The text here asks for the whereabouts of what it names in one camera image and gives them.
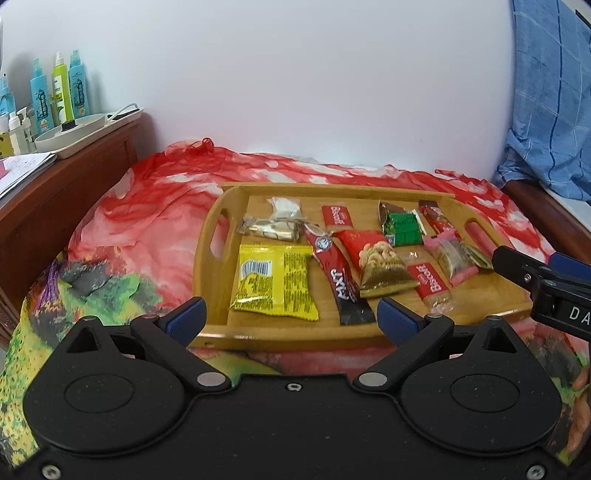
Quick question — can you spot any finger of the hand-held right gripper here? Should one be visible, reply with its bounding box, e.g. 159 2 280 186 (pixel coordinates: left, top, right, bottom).
549 253 591 283
492 246 557 297

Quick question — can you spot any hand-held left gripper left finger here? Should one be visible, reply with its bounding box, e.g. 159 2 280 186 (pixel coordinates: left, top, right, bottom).
55 296 232 394

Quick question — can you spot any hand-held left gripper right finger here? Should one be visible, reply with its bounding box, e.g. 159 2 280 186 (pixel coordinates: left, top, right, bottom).
353 296 533 394

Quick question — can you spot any red biscuit packet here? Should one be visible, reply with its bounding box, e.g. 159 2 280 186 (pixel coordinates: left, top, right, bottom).
321 204 356 232
406 261 454 310

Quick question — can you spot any red and gold nut packet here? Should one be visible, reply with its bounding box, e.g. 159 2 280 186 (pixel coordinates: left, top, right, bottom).
335 229 419 299

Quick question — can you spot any pink snack packet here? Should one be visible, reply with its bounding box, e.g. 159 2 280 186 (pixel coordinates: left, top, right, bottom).
424 233 479 285

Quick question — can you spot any red and black stick packet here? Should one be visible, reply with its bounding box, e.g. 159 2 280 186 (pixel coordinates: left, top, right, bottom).
302 224 378 326

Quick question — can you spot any dark brown and red bar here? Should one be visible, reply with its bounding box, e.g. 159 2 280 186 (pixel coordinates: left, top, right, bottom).
418 200 463 241

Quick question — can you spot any green snack packet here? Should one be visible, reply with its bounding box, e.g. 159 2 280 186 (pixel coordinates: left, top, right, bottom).
385 208 425 247

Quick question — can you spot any wooden tray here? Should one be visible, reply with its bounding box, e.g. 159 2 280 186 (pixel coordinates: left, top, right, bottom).
193 182 534 350

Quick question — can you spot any yellow snack packet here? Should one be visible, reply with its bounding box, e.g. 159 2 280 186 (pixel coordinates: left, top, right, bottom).
229 244 321 322

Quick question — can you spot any brown chocolate packet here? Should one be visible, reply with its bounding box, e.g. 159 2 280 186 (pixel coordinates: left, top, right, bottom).
378 200 405 232

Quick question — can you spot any gold foil snack packet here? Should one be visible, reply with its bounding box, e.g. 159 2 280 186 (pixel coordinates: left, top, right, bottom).
239 215 304 243

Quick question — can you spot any clear packet of white candy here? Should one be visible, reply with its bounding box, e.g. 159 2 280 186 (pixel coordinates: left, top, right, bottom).
267 196 304 223

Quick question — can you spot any person's right hand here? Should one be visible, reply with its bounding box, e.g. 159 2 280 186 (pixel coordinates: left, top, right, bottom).
567 367 591 455

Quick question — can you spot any colourful printed blanket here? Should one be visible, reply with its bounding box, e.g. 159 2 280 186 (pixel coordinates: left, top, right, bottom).
0 136 591 467

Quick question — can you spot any wooden nightstand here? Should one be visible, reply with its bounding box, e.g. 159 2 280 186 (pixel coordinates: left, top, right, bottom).
0 111 144 301

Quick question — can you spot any blue plaid cloth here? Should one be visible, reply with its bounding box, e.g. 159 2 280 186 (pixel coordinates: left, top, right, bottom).
494 0 591 202

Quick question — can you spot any white plastic tray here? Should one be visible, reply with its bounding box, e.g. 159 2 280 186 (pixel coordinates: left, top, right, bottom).
34 104 142 160

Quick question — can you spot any stack of papers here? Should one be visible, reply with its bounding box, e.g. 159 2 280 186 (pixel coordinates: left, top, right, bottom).
0 152 59 200

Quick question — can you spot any tall teal spray bottle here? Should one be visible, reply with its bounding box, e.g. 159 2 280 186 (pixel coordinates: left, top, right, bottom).
30 59 51 137
68 50 90 119

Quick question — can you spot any yellow-green spray bottle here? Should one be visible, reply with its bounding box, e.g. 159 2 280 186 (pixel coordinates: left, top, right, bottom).
51 52 69 133

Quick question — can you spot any small teal spray bottle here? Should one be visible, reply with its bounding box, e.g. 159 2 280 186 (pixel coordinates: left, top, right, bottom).
0 74 17 117

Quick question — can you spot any dark wooden bed frame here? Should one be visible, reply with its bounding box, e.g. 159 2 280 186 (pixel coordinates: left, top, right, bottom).
501 180 591 267

